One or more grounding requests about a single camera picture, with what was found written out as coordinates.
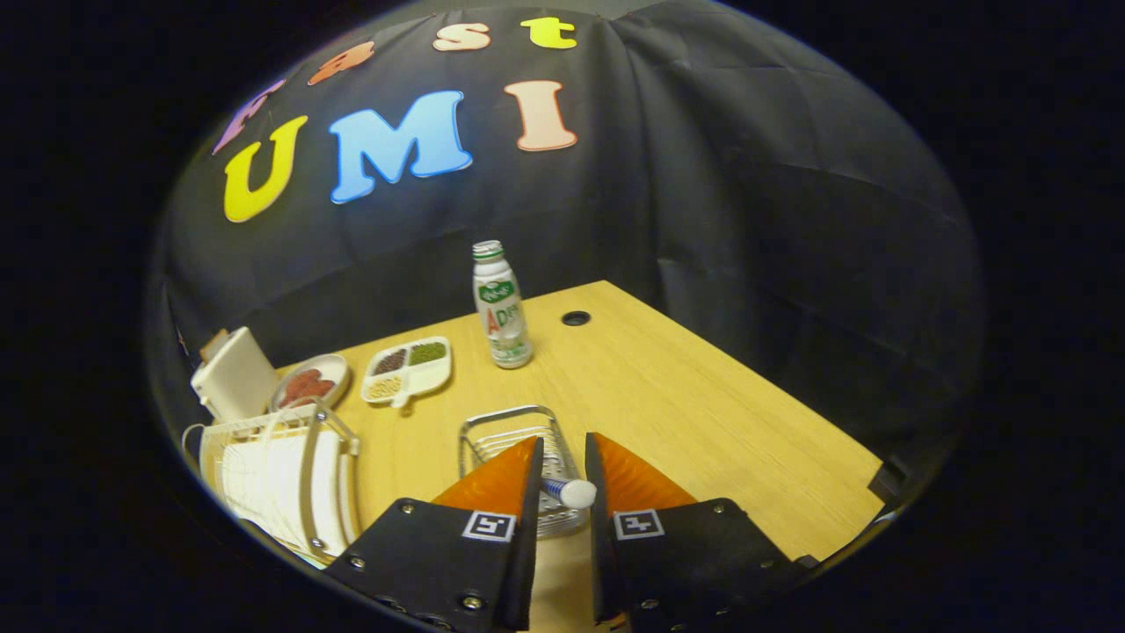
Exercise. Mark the black backdrop cloth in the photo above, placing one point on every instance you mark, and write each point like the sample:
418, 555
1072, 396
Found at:
747, 176

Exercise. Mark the white divided bean tray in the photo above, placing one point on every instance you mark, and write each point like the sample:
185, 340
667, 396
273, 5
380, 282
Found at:
431, 374

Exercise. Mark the white drink bottle green label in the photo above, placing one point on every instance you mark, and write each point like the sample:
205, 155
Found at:
503, 308

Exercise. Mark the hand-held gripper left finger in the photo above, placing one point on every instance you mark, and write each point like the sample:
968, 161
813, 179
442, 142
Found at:
439, 563

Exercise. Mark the toasted bread slice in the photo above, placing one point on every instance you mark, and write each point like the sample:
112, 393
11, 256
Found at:
214, 345

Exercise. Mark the red meat patty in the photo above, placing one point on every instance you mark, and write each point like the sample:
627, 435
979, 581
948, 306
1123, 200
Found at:
306, 378
312, 391

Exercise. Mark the black table edge clamp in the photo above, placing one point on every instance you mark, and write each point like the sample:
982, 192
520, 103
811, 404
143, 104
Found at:
886, 483

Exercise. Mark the grey plate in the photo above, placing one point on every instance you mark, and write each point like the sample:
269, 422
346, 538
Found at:
338, 369

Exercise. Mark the white toaster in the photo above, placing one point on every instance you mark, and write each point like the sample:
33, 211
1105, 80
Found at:
237, 378

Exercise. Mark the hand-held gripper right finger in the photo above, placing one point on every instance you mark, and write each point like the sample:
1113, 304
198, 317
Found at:
685, 563

